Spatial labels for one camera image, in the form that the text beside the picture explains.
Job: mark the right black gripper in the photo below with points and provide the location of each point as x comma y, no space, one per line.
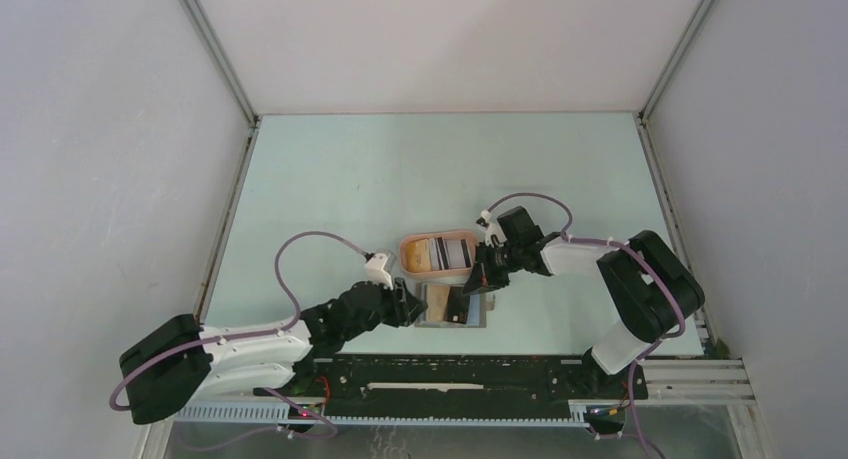
482,277

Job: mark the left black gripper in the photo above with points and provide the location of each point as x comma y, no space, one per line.
405,308

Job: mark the grey card holder wallet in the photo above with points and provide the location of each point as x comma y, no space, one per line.
435,295

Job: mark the black credit card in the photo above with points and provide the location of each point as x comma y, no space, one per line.
458,306

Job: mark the pink oval tray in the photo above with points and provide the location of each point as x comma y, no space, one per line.
452,253

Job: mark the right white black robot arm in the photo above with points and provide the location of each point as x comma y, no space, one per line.
652,291

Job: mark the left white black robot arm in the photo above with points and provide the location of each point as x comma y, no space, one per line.
182,360

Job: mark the yellow credit card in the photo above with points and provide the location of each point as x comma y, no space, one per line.
418,256

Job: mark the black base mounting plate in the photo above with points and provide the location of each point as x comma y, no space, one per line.
455,405

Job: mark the right controller board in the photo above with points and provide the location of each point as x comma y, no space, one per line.
606,414

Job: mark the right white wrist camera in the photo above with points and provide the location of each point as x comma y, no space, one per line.
493,235

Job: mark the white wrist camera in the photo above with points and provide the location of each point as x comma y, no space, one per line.
493,235
378,268

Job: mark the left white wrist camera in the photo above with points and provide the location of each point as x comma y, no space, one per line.
378,268

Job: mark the white cable duct strip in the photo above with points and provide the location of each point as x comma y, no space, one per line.
267,413

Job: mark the aluminium frame rail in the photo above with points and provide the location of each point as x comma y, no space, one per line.
696,383

